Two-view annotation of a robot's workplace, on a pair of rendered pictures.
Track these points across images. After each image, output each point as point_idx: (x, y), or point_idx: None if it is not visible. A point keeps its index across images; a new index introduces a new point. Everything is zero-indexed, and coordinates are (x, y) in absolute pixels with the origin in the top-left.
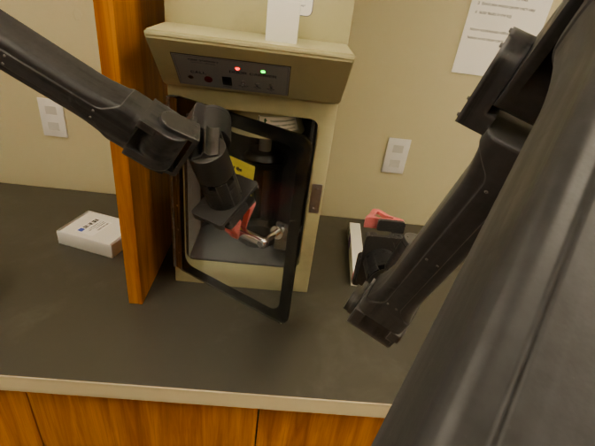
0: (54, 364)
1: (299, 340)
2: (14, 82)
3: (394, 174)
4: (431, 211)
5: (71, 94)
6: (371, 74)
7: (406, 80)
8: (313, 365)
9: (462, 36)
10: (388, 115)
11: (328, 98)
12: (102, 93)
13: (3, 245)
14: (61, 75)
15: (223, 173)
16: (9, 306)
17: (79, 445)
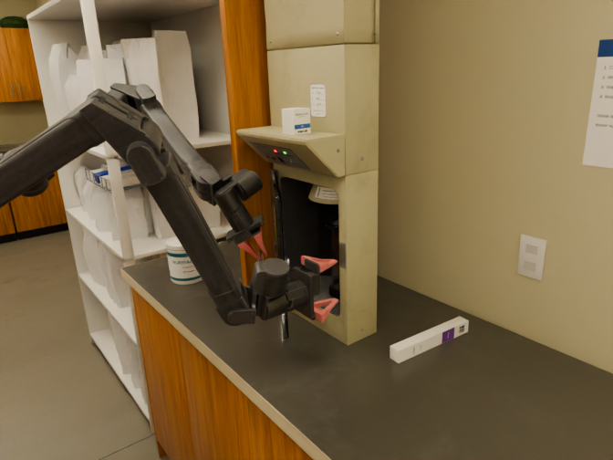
0: (183, 314)
1: (296, 364)
2: None
3: (534, 280)
4: (587, 342)
5: (177, 159)
6: (497, 166)
7: (533, 172)
8: (283, 379)
9: (589, 124)
10: (518, 209)
11: (327, 172)
12: (185, 159)
13: (233, 261)
14: (175, 151)
15: (226, 206)
16: (201, 286)
17: (192, 383)
